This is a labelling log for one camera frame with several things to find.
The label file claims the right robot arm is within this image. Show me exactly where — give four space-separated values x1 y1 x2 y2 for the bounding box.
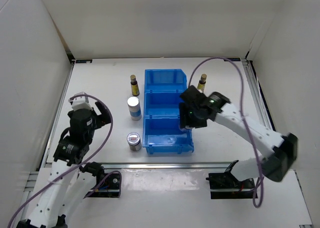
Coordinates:
179 86 298 188

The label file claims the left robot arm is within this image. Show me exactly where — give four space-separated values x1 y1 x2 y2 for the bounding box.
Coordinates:
17 97 113 228

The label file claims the brown bottle right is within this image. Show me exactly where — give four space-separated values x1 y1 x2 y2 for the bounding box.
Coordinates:
197 74 207 93

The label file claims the brown bottle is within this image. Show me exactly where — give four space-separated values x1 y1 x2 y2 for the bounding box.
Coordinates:
130 74 140 96
197 74 207 93

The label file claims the blue plastic bin front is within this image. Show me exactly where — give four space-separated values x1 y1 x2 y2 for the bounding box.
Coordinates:
142 117 194 155

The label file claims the blue plastic bin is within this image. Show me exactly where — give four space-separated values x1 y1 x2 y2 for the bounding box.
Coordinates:
143 90 182 118
144 69 187 92
142 117 194 155

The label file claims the white blue can left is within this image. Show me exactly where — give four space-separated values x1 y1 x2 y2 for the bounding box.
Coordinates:
127 96 142 121

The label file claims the blue plastic bin middle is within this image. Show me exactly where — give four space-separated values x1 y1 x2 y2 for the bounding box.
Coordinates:
143 90 182 118

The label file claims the brown bottle left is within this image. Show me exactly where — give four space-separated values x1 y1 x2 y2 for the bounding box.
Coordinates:
130 74 140 96

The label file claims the blue plastic bin rear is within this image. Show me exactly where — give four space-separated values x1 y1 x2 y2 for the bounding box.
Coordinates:
144 69 187 92

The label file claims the black label right corner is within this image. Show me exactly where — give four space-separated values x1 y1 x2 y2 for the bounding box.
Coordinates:
229 57 241 62

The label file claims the black label corner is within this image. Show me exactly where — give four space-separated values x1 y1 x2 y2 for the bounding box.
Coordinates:
75 59 93 64
229 57 241 62

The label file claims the black label left corner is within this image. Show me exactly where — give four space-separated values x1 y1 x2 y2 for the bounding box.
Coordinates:
75 59 93 64

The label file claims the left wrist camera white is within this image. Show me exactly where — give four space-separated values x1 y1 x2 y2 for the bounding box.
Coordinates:
68 92 92 111

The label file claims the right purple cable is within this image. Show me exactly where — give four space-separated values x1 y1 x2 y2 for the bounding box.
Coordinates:
188 57 266 209

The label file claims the aluminium frame rail front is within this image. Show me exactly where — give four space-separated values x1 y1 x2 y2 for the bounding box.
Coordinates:
24 162 263 171

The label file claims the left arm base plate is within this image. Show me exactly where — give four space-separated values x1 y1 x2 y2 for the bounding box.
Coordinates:
85 171 122 198

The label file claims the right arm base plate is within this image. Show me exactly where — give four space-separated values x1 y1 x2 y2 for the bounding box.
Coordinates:
206 173 258 200

